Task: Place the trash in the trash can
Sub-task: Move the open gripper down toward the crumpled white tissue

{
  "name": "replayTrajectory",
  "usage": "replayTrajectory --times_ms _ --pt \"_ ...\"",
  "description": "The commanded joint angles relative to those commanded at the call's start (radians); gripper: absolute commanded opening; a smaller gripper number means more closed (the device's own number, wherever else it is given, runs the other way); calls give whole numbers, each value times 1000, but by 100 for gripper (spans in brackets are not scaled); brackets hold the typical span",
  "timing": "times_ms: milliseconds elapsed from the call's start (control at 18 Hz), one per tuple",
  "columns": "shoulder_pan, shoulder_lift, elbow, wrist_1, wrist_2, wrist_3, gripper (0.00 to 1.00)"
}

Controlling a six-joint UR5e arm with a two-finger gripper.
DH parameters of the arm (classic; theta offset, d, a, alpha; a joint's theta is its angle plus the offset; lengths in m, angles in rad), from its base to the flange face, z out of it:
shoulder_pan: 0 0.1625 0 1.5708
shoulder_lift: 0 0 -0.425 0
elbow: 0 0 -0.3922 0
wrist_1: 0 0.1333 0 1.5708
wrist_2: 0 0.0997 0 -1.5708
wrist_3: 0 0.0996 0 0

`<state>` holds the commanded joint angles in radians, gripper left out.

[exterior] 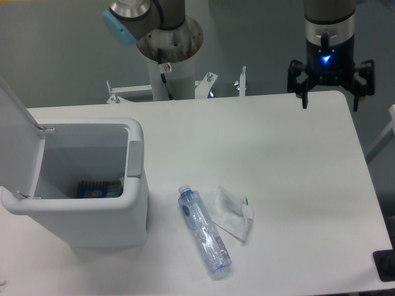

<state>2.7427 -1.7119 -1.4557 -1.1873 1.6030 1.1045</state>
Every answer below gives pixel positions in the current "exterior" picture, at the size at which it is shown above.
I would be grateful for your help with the white bracket with bolt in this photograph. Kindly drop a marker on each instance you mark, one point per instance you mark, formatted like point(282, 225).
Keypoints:
point(205, 87)

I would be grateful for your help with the black object at edge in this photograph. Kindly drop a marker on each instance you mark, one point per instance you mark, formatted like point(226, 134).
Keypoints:
point(384, 262)

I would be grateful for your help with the white plastic trash can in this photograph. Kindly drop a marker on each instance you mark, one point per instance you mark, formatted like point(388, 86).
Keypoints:
point(82, 179)

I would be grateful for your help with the white clamp with bolt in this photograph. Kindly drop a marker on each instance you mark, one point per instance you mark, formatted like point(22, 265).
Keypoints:
point(241, 84)

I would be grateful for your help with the white trash can lid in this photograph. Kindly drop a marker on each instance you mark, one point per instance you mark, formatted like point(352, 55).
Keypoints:
point(22, 146)

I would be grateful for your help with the blue orange snack package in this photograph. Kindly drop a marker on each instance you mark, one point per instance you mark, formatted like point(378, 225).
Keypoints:
point(97, 190)

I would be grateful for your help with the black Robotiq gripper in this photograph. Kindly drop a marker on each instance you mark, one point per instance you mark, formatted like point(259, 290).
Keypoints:
point(327, 61)

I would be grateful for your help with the clear plastic water bottle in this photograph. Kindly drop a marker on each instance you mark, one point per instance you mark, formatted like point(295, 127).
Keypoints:
point(205, 233)

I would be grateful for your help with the white frame at right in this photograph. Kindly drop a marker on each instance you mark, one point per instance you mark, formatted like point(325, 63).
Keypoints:
point(382, 140)

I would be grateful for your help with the white plastic bag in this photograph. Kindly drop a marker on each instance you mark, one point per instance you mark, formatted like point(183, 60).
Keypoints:
point(231, 212)

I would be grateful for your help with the white metal frame bracket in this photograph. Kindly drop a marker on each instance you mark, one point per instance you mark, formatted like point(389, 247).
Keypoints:
point(129, 94)

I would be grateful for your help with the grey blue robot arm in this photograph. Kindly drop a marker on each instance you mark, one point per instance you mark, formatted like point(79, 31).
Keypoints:
point(327, 23)

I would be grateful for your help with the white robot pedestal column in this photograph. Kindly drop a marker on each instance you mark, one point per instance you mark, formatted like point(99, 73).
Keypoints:
point(170, 57)

